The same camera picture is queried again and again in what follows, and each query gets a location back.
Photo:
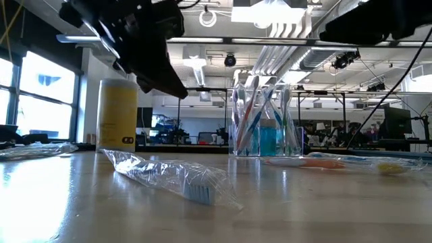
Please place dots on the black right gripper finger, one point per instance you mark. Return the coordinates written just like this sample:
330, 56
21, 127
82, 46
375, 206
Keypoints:
364, 28

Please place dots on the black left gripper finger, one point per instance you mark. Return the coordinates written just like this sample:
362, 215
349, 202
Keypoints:
165, 82

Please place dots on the teal white toothbrush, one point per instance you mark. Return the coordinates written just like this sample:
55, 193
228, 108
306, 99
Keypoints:
277, 116
258, 118

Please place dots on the blue white toothbrush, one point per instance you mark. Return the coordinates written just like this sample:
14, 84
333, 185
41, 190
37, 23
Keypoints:
20, 152
354, 158
199, 194
315, 155

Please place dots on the black monitor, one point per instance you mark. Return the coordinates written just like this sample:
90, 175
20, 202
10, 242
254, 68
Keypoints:
144, 118
398, 119

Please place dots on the yellow wipes canister white lid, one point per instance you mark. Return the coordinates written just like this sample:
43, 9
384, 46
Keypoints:
116, 114

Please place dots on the person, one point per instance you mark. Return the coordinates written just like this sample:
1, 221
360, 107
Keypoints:
353, 135

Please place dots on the yellow white wrapped toothbrush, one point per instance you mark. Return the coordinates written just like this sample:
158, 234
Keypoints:
389, 168

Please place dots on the black ceiling camera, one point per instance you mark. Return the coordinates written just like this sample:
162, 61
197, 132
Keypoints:
230, 60
344, 60

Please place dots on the black station frame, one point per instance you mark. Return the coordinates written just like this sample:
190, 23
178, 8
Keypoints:
202, 89
320, 92

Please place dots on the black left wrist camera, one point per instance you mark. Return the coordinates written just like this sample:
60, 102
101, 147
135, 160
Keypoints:
165, 20

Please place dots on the black aluminium table frame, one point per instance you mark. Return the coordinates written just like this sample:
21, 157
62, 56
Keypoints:
152, 148

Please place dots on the silver ventilation duct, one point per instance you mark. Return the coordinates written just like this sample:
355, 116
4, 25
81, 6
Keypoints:
303, 62

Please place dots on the black overhead frame bar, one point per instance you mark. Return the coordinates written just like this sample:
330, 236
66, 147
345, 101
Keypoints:
227, 40

